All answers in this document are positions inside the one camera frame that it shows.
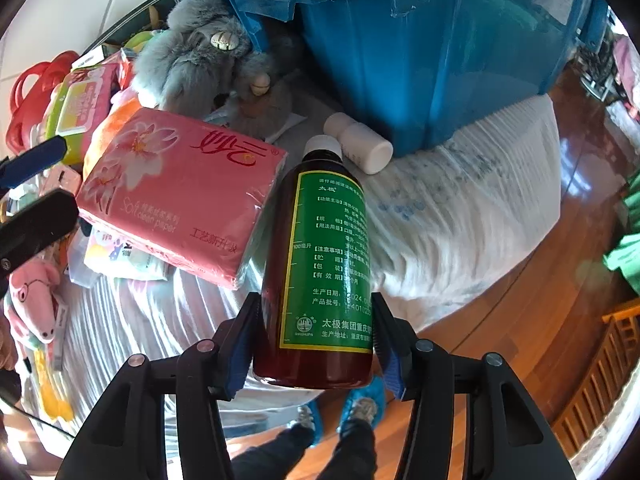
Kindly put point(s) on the printed plastic packet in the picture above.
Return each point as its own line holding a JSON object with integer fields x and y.
{"x": 120, "y": 260}

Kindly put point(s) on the green wet wipes pack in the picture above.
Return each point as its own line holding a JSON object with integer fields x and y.
{"x": 80, "y": 110}

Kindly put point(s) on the white pill bottle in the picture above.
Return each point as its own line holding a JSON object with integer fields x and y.
{"x": 360, "y": 145}

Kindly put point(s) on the pig plush teal shirt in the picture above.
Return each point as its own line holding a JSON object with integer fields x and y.
{"x": 32, "y": 285}

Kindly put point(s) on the pink tissue pack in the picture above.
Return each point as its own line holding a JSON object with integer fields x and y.
{"x": 175, "y": 185}

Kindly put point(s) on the wooden chair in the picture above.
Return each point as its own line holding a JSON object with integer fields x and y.
{"x": 600, "y": 375}

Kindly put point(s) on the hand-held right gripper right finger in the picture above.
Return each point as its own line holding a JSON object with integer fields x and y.
{"x": 392, "y": 360}

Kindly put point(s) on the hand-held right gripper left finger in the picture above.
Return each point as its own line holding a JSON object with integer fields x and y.
{"x": 240, "y": 355}

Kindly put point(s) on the black gift box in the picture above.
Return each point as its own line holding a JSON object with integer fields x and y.
{"x": 150, "y": 10}

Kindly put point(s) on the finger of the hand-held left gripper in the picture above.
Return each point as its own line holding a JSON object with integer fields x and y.
{"x": 30, "y": 162}
{"x": 35, "y": 230}

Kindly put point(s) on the blue shoe cover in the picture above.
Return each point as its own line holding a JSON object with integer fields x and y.
{"x": 307, "y": 422}
{"x": 362, "y": 405}

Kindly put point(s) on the green cloth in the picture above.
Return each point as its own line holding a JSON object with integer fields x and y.
{"x": 625, "y": 260}

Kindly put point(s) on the person's right leg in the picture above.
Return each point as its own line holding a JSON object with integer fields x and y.
{"x": 350, "y": 455}

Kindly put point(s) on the brown bottle green label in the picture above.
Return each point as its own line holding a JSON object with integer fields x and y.
{"x": 320, "y": 260}

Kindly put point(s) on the small white carton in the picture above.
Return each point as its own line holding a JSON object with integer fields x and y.
{"x": 90, "y": 58}

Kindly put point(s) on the white cloth covered desktop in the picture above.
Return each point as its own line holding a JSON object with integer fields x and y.
{"x": 450, "y": 210}

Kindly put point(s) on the blue plastic crate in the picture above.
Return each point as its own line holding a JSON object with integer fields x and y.
{"x": 425, "y": 60}

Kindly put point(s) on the red bear-embossed carry case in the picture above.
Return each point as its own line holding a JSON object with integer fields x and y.
{"x": 22, "y": 92}

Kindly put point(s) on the grey furry plush toy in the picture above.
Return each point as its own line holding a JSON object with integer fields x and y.
{"x": 190, "y": 60}

